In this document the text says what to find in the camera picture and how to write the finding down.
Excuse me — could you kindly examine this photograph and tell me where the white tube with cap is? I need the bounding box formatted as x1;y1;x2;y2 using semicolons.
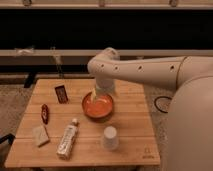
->
57;118;78;159

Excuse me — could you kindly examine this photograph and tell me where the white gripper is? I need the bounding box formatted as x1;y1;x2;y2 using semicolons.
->
91;77;115;102

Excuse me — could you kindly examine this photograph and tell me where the black cable on floor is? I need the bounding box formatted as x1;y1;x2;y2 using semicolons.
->
153;95;173;114

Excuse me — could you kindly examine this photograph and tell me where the orange bowl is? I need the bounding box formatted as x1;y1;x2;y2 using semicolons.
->
82;92;113;119

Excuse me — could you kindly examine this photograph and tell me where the red chili pepper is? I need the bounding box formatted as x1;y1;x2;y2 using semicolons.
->
41;104;49;124

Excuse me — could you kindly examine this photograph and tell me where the wooden table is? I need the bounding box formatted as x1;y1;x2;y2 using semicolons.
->
5;79;160;168

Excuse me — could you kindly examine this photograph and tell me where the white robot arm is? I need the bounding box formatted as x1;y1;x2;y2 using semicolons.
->
87;48;213;171

